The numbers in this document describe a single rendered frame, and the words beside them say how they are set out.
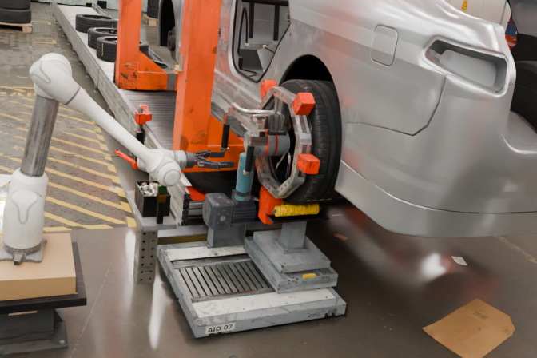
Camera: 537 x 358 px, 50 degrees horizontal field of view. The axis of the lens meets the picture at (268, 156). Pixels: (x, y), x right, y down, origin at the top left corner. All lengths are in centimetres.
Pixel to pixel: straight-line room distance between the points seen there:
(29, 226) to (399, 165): 154
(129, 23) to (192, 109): 194
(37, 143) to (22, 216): 33
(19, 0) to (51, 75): 854
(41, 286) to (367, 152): 148
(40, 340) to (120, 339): 35
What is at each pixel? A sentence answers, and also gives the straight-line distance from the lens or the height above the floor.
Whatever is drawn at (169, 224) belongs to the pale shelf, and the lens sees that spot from 287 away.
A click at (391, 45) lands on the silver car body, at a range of 240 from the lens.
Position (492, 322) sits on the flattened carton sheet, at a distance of 353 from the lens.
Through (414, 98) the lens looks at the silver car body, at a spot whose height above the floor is 131.
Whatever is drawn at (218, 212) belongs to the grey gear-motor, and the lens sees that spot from 326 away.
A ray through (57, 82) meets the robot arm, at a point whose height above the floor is 118.
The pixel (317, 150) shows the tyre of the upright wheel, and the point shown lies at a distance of 273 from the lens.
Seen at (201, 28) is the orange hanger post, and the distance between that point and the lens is 313.
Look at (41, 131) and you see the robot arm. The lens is 264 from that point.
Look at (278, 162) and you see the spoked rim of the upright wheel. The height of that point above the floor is 67.
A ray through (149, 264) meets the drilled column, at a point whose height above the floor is 11.
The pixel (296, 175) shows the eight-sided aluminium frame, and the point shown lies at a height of 77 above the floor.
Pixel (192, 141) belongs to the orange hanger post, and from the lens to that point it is 327.
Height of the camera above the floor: 174
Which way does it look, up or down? 19 degrees down
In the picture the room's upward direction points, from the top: 8 degrees clockwise
